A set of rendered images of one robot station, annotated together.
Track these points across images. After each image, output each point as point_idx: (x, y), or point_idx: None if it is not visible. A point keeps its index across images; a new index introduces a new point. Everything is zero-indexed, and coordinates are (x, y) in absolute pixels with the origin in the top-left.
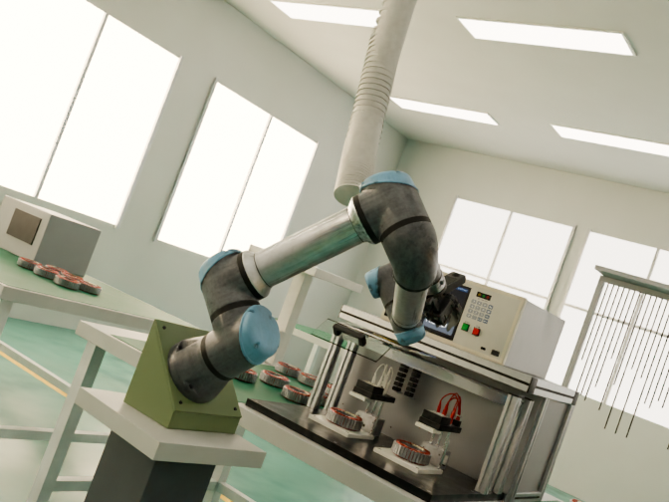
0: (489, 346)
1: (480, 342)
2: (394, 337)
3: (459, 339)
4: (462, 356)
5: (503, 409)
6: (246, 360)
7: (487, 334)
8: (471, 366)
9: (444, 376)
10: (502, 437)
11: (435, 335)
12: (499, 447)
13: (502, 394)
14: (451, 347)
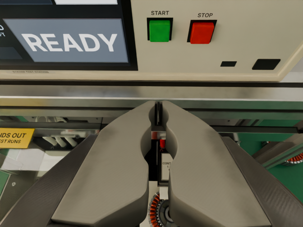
0: (248, 54)
1: (218, 53)
2: (10, 113)
3: (154, 62)
4: (188, 106)
5: (291, 149)
6: None
7: (241, 27)
8: (214, 114)
9: (162, 135)
10: (280, 162)
11: (87, 71)
12: (272, 166)
13: (290, 134)
14: (153, 100)
